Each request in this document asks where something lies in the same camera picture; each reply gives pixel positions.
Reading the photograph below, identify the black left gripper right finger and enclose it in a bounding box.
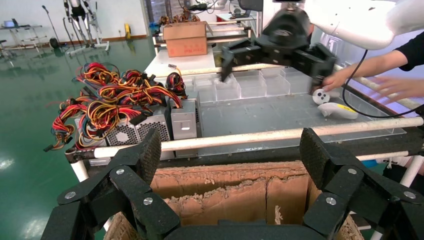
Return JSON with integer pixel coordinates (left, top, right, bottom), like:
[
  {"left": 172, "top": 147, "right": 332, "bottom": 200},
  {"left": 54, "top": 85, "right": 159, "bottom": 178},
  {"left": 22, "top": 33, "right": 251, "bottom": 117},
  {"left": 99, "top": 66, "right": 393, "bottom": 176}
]
[{"left": 299, "top": 127, "right": 424, "bottom": 240}]

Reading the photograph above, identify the worn cardboard box with dividers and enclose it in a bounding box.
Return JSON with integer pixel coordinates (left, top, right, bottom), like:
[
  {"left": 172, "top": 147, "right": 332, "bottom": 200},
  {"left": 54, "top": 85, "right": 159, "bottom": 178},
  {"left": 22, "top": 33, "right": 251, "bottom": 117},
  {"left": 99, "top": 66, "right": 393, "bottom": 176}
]
[{"left": 104, "top": 160, "right": 365, "bottom": 240}]

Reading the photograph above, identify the white handheld device yellow label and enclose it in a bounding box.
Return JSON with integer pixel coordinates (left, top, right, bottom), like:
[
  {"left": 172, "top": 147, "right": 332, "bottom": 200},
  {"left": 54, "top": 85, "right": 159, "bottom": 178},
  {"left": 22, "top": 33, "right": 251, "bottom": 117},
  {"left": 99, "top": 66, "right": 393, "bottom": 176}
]
[{"left": 316, "top": 101, "right": 360, "bottom": 120}]

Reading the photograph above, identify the person left hand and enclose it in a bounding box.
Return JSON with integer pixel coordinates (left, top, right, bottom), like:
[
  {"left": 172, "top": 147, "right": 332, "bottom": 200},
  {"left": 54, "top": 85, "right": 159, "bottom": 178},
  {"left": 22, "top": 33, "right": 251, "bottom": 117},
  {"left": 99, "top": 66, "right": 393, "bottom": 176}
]
[{"left": 372, "top": 75, "right": 424, "bottom": 104}]

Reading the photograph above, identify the person right hand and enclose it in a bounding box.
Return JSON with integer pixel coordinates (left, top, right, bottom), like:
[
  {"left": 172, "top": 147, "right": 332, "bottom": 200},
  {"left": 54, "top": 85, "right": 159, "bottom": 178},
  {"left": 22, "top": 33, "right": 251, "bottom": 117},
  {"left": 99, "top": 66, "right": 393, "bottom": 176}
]
[{"left": 321, "top": 67, "right": 352, "bottom": 93}]

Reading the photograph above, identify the grey power supply with cables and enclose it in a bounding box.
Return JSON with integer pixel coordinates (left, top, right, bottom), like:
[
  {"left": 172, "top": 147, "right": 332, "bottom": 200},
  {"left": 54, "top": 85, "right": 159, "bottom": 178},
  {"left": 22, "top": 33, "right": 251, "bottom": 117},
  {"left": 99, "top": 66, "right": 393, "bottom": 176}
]
[{"left": 165, "top": 63, "right": 204, "bottom": 138}]

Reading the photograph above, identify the humanoid robot on stand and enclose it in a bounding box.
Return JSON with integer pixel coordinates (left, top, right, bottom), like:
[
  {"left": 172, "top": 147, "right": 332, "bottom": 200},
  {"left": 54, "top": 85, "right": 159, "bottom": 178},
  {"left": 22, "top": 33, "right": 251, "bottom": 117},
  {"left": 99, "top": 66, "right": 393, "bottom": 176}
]
[{"left": 62, "top": 0, "right": 111, "bottom": 57}]

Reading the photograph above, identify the thin black cable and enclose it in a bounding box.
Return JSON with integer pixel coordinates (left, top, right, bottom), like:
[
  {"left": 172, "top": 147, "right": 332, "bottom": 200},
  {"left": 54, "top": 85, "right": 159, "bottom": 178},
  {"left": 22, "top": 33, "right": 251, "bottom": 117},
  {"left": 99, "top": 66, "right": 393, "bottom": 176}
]
[{"left": 342, "top": 49, "right": 424, "bottom": 119}]

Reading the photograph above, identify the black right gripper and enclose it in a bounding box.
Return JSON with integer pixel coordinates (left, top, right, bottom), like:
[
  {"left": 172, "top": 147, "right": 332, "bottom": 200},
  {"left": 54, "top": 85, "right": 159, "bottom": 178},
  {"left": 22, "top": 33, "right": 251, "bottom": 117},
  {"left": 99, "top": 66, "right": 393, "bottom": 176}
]
[{"left": 220, "top": 6, "right": 339, "bottom": 95}]

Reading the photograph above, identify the white cabinet column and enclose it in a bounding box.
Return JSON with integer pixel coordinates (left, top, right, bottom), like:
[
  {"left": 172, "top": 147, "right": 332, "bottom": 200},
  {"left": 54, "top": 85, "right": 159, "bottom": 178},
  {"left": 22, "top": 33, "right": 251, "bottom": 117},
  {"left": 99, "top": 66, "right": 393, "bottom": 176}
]
[{"left": 261, "top": 0, "right": 282, "bottom": 34}]

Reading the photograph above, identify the red yellow black cable tangle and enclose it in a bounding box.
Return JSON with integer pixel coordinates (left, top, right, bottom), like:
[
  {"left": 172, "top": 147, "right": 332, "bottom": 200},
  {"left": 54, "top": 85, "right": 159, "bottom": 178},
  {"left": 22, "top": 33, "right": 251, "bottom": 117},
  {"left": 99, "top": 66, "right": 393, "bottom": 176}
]
[{"left": 42, "top": 62, "right": 184, "bottom": 153}]

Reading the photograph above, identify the clear acrylic divided tray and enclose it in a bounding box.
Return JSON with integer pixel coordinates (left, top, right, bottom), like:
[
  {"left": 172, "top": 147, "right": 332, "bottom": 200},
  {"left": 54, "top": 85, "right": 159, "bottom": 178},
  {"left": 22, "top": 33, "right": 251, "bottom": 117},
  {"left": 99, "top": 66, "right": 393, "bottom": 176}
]
[{"left": 155, "top": 66, "right": 407, "bottom": 157}]

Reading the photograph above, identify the closed brown cardboard box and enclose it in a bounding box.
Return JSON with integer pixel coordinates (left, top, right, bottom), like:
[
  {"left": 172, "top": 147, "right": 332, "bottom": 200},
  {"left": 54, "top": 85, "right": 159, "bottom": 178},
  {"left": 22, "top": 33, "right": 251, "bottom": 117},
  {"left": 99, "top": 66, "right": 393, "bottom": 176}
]
[{"left": 162, "top": 21, "right": 210, "bottom": 58}]

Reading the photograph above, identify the black monitor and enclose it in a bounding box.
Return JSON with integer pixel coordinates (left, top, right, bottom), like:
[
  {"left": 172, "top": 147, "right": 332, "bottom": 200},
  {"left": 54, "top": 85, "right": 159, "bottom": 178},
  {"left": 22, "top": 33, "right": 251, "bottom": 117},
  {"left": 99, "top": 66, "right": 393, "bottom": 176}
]
[{"left": 237, "top": 0, "right": 264, "bottom": 12}]

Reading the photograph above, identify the grey power supply hexagon mesh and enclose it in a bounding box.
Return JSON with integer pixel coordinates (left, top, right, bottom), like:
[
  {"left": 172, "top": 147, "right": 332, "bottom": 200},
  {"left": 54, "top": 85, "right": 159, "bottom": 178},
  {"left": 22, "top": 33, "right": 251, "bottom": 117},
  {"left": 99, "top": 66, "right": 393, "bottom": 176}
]
[
  {"left": 134, "top": 105, "right": 171, "bottom": 143},
  {"left": 104, "top": 117, "right": 142, "bottom": 148}
]

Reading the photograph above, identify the grey metal desk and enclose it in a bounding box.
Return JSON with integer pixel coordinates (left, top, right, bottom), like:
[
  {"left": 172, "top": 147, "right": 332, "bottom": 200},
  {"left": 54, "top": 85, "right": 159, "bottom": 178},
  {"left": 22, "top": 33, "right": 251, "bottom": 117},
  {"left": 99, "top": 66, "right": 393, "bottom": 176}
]
[{"left": 0, "top": 18, "right": 46, "bottom": 59}]

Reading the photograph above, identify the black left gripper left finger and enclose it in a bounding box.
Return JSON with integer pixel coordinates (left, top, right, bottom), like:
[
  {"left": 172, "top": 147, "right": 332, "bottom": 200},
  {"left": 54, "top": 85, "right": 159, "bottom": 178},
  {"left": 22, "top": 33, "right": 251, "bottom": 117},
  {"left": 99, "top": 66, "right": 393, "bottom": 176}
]
[{"left": 41, "top": 128, "right": 181, "bottom": 240}]

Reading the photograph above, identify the multicolour wire harness pile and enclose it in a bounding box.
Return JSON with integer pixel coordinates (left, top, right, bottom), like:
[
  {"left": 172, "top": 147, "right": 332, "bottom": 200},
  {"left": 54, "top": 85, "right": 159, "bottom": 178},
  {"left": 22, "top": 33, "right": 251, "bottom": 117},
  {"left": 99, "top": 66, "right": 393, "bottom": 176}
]
[{"left": 158, "top": 13, "right": 202, "bottom": 26}]

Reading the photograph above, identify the black stand pole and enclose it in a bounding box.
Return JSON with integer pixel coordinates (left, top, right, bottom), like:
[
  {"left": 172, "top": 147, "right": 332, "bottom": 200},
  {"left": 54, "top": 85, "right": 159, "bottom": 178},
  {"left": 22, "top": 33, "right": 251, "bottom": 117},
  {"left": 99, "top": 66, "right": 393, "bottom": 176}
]
[{"left": 41, "top": 4, "right": 61, "bottom": 50}]

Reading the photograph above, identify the white round device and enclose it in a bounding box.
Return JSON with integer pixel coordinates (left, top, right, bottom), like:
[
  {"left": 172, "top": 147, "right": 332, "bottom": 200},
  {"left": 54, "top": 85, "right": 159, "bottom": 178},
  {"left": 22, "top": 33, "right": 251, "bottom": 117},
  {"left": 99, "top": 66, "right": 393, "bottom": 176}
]
[{"left": 312, "top": 88, "right": 331, "bottom": 106}]

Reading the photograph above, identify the white table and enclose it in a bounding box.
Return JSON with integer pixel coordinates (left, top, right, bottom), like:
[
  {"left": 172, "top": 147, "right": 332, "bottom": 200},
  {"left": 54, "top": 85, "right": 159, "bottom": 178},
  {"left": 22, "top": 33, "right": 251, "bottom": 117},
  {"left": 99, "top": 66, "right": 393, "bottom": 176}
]
[{"left": 144, "top": 48, "right": 216, "bottom": 78}]

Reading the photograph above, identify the grey power supply plain side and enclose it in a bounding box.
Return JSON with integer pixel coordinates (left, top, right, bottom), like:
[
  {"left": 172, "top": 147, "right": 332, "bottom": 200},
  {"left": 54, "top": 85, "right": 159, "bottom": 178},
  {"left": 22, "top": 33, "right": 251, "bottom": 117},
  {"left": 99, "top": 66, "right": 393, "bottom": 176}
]
[{"left": 168, "top": 99, "right": 199, "bottom": 158}]

